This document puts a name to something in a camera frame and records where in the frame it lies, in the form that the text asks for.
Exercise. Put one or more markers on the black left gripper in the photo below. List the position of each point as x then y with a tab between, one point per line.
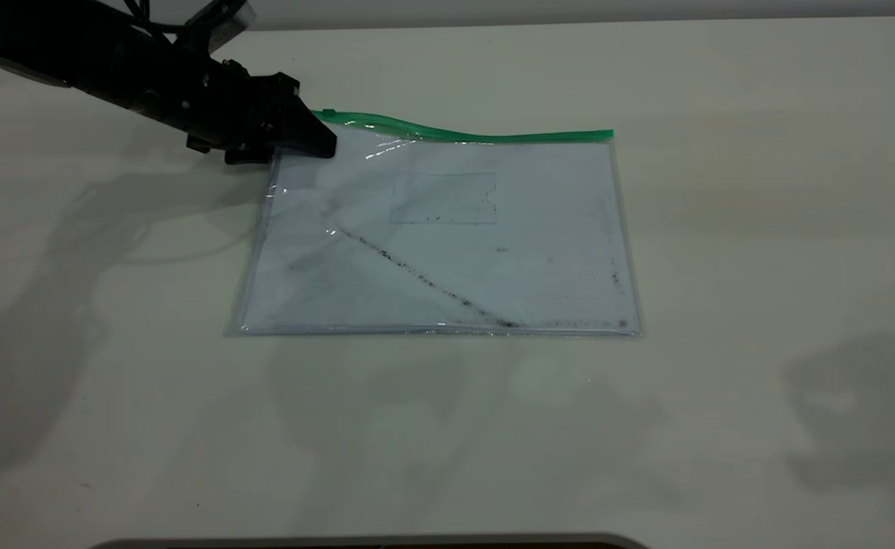
211	99

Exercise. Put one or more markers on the clear plastic zip bag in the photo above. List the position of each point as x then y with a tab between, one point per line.
447	267

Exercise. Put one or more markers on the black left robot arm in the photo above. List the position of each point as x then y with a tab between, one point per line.
43	46

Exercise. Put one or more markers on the dark grey rounded base rim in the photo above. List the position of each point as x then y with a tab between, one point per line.
371	542

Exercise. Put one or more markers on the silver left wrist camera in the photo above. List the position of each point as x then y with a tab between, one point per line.
219	19

